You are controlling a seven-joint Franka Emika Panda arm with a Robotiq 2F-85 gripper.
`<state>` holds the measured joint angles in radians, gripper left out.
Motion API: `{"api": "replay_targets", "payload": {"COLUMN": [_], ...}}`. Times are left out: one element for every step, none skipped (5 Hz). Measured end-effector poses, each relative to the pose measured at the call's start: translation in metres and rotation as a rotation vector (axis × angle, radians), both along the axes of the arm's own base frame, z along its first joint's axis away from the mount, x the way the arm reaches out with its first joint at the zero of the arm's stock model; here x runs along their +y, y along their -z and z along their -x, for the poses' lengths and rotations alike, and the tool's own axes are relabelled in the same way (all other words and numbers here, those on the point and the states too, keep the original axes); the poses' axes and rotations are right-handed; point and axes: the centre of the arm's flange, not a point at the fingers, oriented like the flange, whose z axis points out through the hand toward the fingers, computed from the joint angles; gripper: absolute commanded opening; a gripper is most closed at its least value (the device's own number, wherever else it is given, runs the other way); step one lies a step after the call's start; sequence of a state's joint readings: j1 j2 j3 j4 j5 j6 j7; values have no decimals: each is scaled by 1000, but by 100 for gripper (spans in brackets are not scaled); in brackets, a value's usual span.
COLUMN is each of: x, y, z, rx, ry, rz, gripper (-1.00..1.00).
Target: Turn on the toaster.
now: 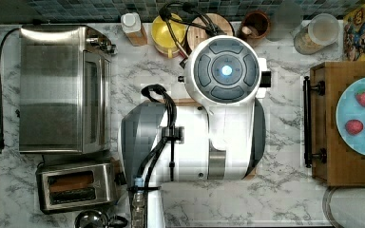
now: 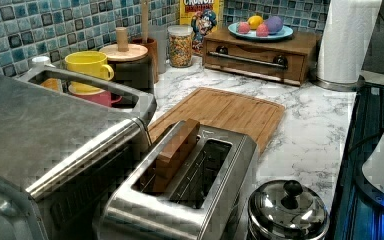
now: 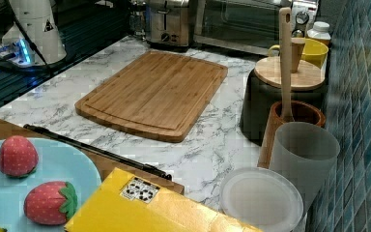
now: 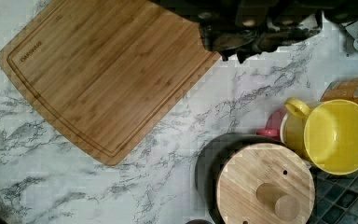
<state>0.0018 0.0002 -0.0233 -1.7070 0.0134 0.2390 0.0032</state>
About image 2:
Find pink toy fruit right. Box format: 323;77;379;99
256;24;269;37

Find purple toy fruit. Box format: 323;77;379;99
264;16;283;34

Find wooden drawer box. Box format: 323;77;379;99
202;29;319;86

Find black cable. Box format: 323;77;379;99
347;132;384;155

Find stainless steel toaster oven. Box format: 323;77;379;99
0;67;156;240

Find bamboo cutting board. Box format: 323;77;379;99
148;87;285;154

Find brown utensil holder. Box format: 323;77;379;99
132;38;159;83

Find grey translucent container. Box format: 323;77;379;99
149;25;168;74

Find black canister with wooden lid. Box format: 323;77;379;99
100;27;154;93

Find steel pot with lid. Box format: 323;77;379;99
247;180;330;240

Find light blue plate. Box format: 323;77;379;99
227;21;295;42

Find pink toy fruit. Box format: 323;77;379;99
256;24;269;37
237;22;250;34

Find pink toy fruit left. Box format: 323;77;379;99
237;22;250;34

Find white paper towel roll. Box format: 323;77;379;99
311;0;382;92

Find wooden utensil handle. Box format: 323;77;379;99
141;0;149;44

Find yellow ceramic mug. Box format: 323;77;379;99
65;51;114;81

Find pink ceramic mug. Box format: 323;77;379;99
68;86;122;107

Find brown toast slice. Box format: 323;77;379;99
138;119;200;195

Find stainless steel two-slot toaster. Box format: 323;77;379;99
93;121;259;240

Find glass jar of colourful cereal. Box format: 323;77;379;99
168;25;192;68

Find yellow toy lemon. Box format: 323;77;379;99
247;15;264;30

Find yellow cereal box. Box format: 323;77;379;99
179;0;224;55

